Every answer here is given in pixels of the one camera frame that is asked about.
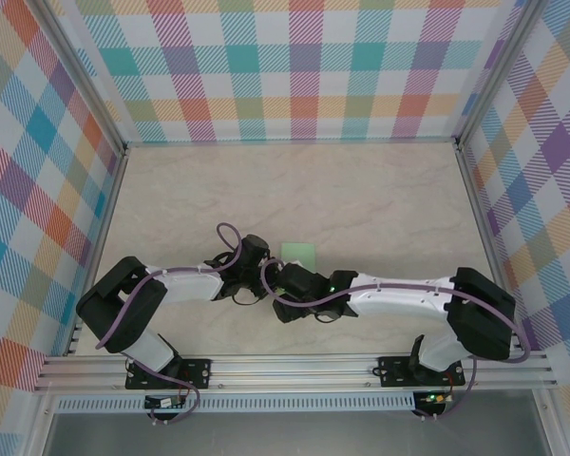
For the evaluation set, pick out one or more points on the light green paper sheet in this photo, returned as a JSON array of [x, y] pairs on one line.
[[298, 252]]

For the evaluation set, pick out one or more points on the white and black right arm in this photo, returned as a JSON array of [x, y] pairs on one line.
[[399, 299]]

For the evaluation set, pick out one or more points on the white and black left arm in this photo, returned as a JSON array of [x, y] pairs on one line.
[[190, 287]]

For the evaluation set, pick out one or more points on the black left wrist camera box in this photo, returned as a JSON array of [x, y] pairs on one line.
[[254, 247]]

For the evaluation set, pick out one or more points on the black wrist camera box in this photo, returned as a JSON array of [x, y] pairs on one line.
[[299, 280], [254, 247]]

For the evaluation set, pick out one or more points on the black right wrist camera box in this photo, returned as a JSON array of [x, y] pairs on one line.
[[299, 280]]

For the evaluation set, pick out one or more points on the aluminium mounting rail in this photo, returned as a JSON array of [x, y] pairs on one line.
[[290, 368]]

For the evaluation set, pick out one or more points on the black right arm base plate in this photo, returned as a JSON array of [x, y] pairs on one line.
[[394, 370]]

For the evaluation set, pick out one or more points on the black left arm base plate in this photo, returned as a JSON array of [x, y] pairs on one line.
[[195, 373]]

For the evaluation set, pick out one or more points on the aluminium table edge rail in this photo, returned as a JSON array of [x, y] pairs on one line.
[[488, 237], [290, 141], [100, 237]]

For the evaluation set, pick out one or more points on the aluminium frame post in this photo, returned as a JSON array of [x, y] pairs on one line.
[[81, 71], [500, 71]]

